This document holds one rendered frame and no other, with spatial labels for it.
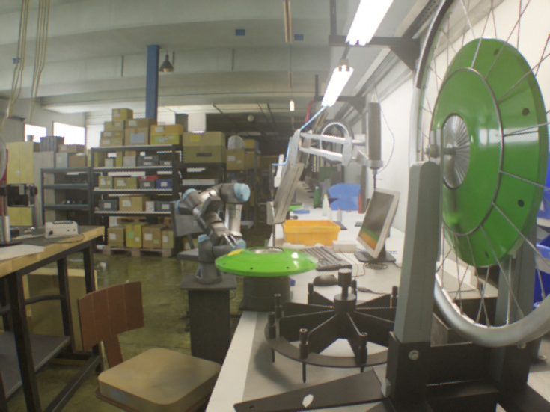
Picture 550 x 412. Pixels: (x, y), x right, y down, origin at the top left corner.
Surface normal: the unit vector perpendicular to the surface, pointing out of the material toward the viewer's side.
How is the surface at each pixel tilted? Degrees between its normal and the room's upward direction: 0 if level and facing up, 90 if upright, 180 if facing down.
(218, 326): 90
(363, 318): 93
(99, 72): 90
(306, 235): 94
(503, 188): 98
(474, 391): 0
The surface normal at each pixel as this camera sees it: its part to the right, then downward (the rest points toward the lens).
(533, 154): -0.90, 0.05
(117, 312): 0.85, 0.04
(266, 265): 0.01, -0.89
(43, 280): 0.04, 0.08
